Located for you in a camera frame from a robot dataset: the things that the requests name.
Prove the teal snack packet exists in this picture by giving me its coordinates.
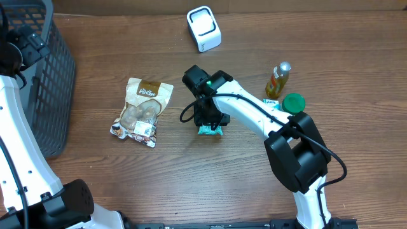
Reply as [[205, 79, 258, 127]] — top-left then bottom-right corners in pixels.
[[198, 125, 223, 135]]

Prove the brown snack bag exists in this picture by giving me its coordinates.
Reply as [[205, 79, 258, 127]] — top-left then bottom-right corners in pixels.
[[110, 78, 174, 148]]

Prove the teal tissue pack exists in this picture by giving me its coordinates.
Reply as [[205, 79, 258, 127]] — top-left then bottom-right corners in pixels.
[[263, 99, 280, 110]]

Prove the yellow liquid bottle silver cap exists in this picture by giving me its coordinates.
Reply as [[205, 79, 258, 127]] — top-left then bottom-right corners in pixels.
[[265, 61, 291, 99]]

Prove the green lid white jar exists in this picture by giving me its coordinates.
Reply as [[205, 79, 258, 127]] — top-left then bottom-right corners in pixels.
[[281, 93, 306, 115]]

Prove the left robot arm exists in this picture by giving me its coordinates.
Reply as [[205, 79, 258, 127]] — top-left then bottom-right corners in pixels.
[[1, 10, 133, 228]]

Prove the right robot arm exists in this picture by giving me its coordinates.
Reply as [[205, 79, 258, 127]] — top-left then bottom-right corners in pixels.
[[182, 66, 333, 228]]

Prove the white barcode scanner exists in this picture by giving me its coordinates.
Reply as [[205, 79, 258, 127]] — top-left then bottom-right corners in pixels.
[[186, 6, 222, 53]]

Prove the grey plastic mesh basket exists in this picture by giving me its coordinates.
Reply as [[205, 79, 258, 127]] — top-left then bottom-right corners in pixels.
[[1, 0, 76, 157]]

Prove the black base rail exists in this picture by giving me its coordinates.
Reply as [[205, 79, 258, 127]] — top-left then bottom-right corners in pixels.
[[131, 218, 359, 229]]

